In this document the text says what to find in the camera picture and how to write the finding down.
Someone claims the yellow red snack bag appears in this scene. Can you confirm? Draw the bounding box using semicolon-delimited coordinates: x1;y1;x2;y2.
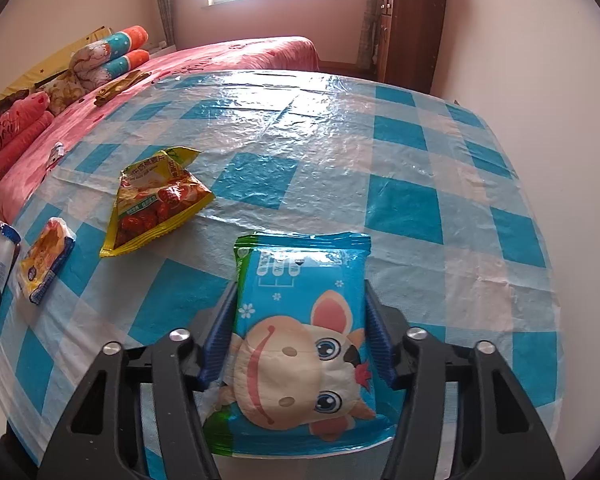
99;146;216;259

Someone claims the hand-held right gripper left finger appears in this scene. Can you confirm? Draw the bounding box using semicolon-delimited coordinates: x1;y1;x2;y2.
37;282;239;480

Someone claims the bed with pink printed blanket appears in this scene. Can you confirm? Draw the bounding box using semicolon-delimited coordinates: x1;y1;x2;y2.
0;36;321;221

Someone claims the orange teal bolster pillow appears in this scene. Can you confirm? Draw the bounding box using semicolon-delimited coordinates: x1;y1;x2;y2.
82;49;151;88
70;25;150;68

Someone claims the gold foil wrapper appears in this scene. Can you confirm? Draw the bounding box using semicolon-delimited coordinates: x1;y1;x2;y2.
95;72;151;107

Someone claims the grey patterned curtain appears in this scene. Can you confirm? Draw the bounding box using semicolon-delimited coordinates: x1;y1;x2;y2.
152;0;177;48
358;0;381;68

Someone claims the yellow bed headboard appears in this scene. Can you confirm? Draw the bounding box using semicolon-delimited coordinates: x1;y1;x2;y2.
0;26;113;126

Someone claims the pink folded quilt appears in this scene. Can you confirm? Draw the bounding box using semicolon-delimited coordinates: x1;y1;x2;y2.
0;91;56;191

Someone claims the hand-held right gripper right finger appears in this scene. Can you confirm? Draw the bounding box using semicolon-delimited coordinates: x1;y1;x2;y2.
364;280;566;480

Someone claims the brown wooden cabinet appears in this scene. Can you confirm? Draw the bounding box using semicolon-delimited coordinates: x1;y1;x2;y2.
375;0;448;95

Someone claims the small yellow blue packet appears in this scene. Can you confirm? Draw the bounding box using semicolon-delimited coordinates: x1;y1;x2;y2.
19;217;76;306

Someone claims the blue cartoon wipes packet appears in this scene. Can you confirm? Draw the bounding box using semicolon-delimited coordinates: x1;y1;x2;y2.
202;232;398;456

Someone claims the brown floral pillow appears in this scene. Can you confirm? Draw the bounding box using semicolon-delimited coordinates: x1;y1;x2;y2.
37;72;88;116

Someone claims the clear plastic bottle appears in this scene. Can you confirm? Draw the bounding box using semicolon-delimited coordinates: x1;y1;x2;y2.
0;220;22;288

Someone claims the blue checked plastic tablecloth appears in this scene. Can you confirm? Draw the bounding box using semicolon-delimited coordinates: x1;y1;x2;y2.
0;69;566;480

